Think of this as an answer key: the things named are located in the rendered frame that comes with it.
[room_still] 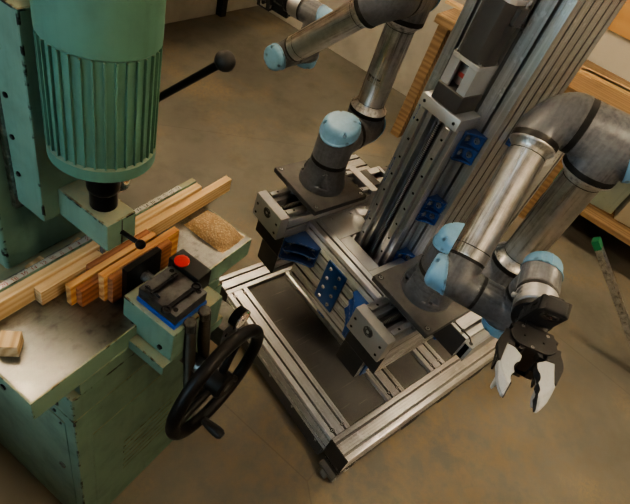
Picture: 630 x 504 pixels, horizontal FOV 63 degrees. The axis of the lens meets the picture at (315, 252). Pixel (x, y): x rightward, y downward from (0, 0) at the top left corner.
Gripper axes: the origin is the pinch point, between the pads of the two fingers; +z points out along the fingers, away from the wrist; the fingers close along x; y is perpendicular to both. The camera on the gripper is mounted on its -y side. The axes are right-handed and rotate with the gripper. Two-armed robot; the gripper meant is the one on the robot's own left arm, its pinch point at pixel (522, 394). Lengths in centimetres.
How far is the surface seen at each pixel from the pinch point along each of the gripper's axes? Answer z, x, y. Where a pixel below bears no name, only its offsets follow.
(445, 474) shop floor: -60, -16, 127
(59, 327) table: 13, 77, 23
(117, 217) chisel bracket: -3, 76, 6
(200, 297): -2, 56, 16
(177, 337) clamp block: 5, 57, 21
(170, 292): 1, 61, 15
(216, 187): -38, 77, 20
